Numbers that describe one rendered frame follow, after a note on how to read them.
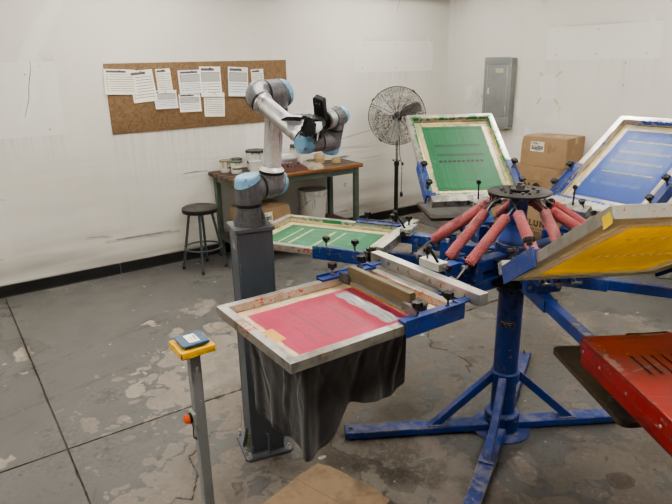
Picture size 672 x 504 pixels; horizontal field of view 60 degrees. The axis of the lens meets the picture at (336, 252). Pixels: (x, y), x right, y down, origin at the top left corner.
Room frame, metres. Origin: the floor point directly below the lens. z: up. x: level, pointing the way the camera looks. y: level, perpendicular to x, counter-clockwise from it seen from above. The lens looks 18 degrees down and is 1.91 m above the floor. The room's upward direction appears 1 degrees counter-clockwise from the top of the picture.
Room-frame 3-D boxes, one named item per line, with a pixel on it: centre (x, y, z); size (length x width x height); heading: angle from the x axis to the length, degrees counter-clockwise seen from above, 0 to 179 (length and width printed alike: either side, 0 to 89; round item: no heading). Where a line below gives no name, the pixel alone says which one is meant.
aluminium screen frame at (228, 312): (2.13, -0.01, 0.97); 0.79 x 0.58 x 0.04; 124
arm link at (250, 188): (2.63, 0.39, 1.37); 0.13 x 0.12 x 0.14; 136
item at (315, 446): (1.93, -0.08, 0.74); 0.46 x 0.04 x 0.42; 124
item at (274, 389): (1.97, 0.23, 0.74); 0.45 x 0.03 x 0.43; 34
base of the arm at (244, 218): (2.62, 0.40, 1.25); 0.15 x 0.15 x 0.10
